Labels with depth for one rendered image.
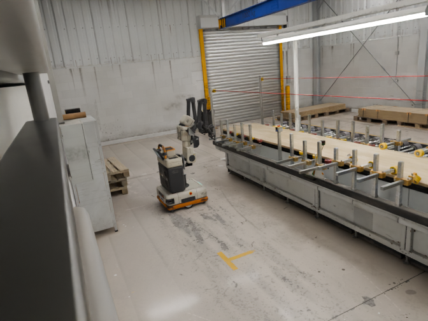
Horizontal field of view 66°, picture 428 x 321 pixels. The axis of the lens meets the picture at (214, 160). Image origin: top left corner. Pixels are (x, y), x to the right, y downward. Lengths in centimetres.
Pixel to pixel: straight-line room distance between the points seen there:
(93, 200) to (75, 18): 718
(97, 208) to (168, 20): 795
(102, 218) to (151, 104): 690
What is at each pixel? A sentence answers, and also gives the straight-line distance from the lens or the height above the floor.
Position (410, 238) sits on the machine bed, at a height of 30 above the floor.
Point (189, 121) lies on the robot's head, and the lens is 506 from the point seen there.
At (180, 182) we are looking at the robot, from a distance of 501.
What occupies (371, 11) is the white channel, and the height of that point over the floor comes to 243.
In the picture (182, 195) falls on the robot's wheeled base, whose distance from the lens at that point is 504.
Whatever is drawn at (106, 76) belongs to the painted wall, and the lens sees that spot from 1086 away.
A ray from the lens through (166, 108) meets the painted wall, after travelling 1130.
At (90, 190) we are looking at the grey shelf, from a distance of 461.
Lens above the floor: 206
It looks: 16 degrees down
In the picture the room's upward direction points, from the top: 6 degrees counter-clockwise
